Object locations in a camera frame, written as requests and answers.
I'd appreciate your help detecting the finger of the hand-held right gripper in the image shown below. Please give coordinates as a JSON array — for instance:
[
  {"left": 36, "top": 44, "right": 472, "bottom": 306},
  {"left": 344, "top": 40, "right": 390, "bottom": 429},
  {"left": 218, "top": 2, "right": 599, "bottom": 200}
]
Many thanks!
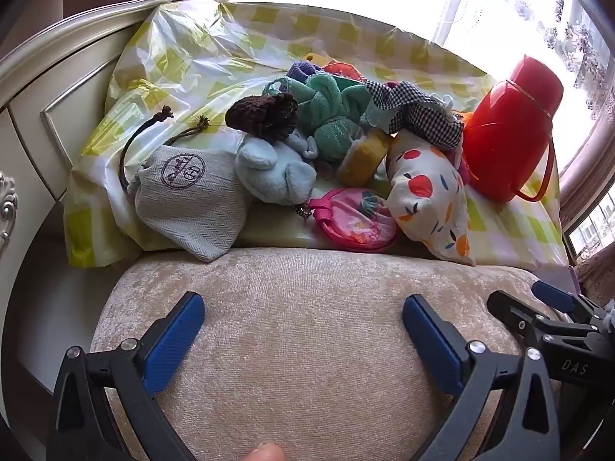
[
  {"left": 532, "top": 280, "right": 615, "bottom": 327},
  {"left": 487, "top": 290, "right": 597, "bottom": 349}
]

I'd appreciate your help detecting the yellow checkered plastic tablecloth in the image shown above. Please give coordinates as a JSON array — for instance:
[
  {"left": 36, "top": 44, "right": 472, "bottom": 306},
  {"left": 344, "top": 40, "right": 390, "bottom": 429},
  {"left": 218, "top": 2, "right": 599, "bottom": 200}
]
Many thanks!
[{"left": 65, "top": 1, "right": 575, "bottom": 272}]

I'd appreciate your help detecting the silver ornate handle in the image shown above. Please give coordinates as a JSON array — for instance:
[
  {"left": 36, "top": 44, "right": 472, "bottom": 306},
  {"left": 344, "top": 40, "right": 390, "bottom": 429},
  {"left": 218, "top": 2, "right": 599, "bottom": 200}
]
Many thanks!
[{"left": 0, "top": 172, "right": 20, "bottom": 251}]

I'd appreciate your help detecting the mustard yellow plush roll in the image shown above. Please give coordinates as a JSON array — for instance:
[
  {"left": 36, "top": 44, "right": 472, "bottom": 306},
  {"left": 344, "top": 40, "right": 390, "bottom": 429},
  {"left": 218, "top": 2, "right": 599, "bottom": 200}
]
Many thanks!
[{"left": 336, "top": 131, "right": 392, "bottom": 188}]

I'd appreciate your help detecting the person's left hand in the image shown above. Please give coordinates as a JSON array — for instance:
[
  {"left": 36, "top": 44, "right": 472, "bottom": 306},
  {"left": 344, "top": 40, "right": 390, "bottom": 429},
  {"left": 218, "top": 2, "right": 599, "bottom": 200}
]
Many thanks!
[{"left": 240, "top": 443, "right": 286, "bottom": 461}]

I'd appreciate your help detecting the beige upholstered stool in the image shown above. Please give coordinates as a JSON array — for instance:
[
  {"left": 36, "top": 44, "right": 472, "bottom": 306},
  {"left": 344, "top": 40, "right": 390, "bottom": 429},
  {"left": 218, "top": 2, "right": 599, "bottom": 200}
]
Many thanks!
[{"left": 89, "top": 247, "right": 568, "bottom": 461}]

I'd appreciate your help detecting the floral lace curtain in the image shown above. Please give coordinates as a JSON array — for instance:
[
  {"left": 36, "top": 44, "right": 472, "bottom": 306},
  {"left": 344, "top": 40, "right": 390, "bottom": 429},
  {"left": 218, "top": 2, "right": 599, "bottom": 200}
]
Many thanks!
[{"left": 452, "top": 0, "right": 615, "bottom": 121}]

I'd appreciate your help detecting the salmon pink towel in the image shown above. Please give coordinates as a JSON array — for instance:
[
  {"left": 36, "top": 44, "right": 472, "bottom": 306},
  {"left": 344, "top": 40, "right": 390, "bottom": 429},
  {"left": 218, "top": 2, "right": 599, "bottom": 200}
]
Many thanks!
[{"left": 323, "top": 61, "right": 364, "bottom": 82}]

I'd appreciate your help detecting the brown knitted hat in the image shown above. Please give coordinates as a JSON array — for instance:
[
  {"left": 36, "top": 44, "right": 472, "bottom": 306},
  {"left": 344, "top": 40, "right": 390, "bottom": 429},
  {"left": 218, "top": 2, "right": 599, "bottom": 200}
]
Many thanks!
[{"left": 226, "top": 92, "right": 299, "bottom": 144}]

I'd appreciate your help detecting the red thermos jug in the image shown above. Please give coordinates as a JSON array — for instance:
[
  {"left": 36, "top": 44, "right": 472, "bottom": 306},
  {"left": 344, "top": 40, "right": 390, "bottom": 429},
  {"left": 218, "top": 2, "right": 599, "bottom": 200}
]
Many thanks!
[{"left": 461, "top": 56, "right": 564, "bottom": 203}]

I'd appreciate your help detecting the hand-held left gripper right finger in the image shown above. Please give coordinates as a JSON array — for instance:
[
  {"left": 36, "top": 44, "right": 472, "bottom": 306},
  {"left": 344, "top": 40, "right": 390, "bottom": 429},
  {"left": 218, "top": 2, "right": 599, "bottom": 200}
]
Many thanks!
[{"left": 402, "top": 294, "right": 563, "bottom": 461}]

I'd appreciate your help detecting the green towel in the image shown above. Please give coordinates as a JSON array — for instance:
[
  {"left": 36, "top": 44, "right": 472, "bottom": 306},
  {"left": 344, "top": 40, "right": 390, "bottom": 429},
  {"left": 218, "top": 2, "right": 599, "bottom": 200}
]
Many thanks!
[{"left": 263, "top": 74, "right": 373, "bottom": 164}]

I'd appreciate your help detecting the grey drawstring pouch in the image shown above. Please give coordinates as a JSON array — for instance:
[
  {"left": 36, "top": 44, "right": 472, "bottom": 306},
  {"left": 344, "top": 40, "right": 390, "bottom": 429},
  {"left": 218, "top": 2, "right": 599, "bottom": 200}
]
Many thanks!
[{"left": 119, "top": 104, "right": 251, "bottom": 263}]

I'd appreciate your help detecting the fruit print fabric pouch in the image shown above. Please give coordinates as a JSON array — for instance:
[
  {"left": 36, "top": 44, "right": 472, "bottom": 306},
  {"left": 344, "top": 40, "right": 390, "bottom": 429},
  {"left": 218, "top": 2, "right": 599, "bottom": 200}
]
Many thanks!
[{"left": 386, "top": 129, "right": 476, "bottom": 267}]

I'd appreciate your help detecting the cream wooden cabinet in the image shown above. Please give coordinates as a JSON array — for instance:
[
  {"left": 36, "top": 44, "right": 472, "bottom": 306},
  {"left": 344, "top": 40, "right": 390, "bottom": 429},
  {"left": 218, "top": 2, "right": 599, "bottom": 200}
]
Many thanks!
[{"left": 0, "top": 0, "right": 174, "bottom": 395}]

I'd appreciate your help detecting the purple knitted hat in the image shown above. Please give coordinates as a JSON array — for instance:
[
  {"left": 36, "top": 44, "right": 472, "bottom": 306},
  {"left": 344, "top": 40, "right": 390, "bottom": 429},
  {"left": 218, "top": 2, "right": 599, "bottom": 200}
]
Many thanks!
[{"left": 287, "top": 61, "right": 324, "bottom": 82}]

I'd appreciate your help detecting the light blue plush toy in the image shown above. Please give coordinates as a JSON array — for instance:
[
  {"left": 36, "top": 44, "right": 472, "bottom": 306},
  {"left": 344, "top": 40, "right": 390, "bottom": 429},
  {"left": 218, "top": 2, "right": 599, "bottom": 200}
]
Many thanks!
[{"left": 235, "top": 133, "right": 319, "bottom": 205}]

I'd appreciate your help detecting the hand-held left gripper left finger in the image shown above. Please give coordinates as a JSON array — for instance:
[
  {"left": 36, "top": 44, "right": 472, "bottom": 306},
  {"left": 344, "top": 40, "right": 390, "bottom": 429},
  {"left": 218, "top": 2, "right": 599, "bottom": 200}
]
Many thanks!
[{"left": 47, "top": 292, "right": 206, "bottom": 461}]

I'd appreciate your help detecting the pink round pouch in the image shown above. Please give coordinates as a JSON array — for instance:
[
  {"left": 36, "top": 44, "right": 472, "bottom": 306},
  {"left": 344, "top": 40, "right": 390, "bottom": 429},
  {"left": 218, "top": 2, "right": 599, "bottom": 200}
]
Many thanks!
[{"left": 307, "top": 188, "right": 399, "bottom": 253}]

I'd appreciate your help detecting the black white gingham cloth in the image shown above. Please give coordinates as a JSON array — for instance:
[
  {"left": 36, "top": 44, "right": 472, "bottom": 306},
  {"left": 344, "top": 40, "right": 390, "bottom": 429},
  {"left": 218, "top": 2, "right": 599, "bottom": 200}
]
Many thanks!
[{"left": 364, "top": 80, "right": 464, "bottom": 151}]

